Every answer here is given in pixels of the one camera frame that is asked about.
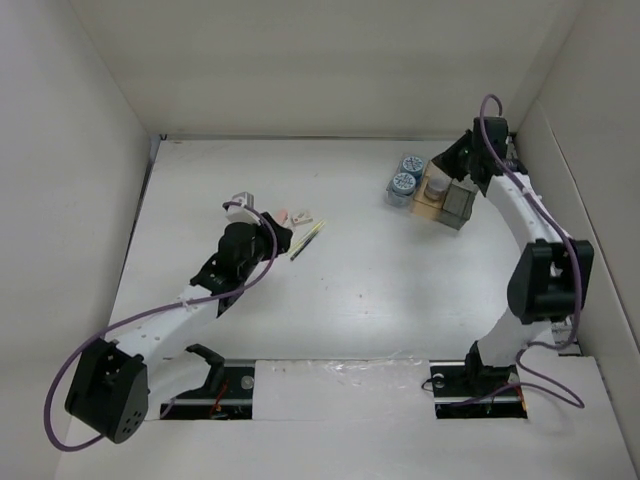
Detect clear jar of paper clips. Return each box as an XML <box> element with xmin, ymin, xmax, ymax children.
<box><xmin>424</xmin><ymin>176</ymin><xmax>450</xmax><ymax>201</ymax></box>

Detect clear plastic bin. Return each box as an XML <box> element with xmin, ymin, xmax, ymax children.
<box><xmin>385</xmin><ymin>154</ymin><xmax>429</xmax><ymax>210</ymax></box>

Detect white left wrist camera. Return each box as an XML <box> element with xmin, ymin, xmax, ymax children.
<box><xmin>223</xmin><ymin>191</ymin><xmax>258</xmax><ymax>224</ymax></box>

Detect grey plastic bin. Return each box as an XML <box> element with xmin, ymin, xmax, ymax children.
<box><xmin>437</xmin><ymin>176</ymin><xmax>478</xmax><ymax>230</ymax></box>

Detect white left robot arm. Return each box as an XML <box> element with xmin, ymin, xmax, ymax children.
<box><xmin>64</xmin><ymin>210</ymin><xmax>293</xmax><ymax>444</ymax></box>

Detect pink mini stapler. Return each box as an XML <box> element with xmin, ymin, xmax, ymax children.
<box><xmin>275</xmin><ymin>209</ymin><xmax>289</xmax><ymax>226</ymax></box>

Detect black pen refill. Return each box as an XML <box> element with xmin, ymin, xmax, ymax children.
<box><xmin>290</xmin><ymin>229</ymin><xmax>320</xmax><ymax>262</ymax></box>

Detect aluminium rail on right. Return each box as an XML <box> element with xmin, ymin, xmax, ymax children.
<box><xmin>487</xmin><ymin>143</ymin><xmax>594</xmax><ymax>351</ymax></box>

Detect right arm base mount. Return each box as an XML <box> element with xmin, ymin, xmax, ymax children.
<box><xmin>422</xmin><ymin>360</ymin><xmax>528</xmax><ymax>420</ymax></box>

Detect yellow highlighter pen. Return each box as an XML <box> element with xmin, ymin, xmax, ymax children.
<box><xmin>288</xmin><ymin>220</ymin><xmax>326</xmax><ymax>258</ymax></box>

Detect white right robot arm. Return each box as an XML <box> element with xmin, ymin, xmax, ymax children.
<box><xmin>434</xmin><ymin>117</ymin><xmax>594</xmax><ymax>394</ymax></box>

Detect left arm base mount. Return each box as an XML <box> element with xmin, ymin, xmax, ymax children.
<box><xmin>158</xmin><ymin>360</ymin><xmax>256</xmax><ymax>421</ymax></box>

